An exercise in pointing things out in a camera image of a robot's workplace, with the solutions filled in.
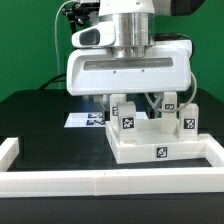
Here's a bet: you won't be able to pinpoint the white U-shaped fence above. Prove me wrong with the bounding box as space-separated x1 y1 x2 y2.
0 135 224 198

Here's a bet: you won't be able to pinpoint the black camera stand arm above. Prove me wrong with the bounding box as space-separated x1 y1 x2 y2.
62 2 100 33

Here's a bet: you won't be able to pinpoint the white cable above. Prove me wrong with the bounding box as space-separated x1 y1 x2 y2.
54 0 198 111

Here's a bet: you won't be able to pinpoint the white sheet with tags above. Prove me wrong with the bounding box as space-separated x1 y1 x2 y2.
64 112 106 128

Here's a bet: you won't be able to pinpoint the black cables at base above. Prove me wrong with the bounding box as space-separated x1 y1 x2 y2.
38 72 69 91

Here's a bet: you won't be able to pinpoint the white square table top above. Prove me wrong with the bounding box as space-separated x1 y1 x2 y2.
106 119 206 164

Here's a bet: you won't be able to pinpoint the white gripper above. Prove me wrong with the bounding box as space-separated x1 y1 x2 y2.
67 25 192 114

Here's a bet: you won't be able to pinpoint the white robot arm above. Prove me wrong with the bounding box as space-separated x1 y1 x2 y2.
67 0 206 111

